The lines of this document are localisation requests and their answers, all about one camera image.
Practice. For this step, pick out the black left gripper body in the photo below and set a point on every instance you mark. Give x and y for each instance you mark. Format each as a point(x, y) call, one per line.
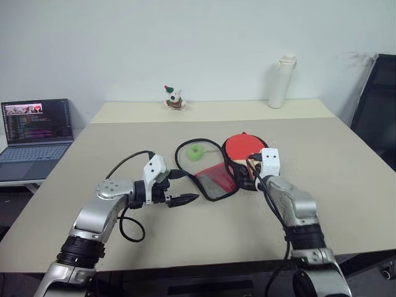
point(160, 193)

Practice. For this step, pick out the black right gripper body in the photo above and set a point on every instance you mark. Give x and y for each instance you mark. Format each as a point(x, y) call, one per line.
point(253, 181)

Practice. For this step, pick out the red table tennis paddle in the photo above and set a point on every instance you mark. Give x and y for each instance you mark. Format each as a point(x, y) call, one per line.
point(241, 147)

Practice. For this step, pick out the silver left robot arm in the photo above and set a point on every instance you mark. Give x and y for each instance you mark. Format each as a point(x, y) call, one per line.
point(92, 216)

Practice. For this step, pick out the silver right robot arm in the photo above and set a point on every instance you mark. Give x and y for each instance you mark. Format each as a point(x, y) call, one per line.
point(304, 204)

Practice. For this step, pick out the black red mesh paddle case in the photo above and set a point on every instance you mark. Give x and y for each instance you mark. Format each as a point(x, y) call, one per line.
point(213, 179)

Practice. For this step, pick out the green tape roll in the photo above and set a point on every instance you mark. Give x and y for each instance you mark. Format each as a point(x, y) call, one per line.
point(195, 153)

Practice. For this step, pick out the white dog plush toy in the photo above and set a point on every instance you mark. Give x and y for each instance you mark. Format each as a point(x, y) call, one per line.
point(174, 99)

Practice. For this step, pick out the white tall water bottle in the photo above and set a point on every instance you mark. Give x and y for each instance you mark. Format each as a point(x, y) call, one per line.
point(281, 83)

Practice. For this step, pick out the grey open laptop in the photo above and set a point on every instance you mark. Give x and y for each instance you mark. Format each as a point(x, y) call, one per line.
point(31, 151)

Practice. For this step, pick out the black office chair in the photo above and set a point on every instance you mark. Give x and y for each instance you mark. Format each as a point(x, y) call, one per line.
point(377, 111)

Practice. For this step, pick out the white side table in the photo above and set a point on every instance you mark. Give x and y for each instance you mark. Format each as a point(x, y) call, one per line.
point(18, 185)

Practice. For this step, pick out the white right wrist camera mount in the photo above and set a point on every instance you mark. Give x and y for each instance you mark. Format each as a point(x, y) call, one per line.
point(270, 161)

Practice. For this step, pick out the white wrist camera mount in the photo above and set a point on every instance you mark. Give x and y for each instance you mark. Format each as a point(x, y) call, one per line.
point(153, 169)
point(270, 161)

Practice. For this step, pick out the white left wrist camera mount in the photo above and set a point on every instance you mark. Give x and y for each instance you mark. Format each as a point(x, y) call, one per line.
point(153, 169)

